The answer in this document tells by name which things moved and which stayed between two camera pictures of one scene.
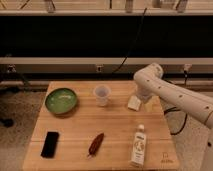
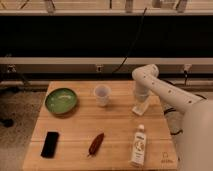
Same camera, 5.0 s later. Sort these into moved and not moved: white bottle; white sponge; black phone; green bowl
Moved: white sponge
Not moved: black phone; green bowl; white bottle
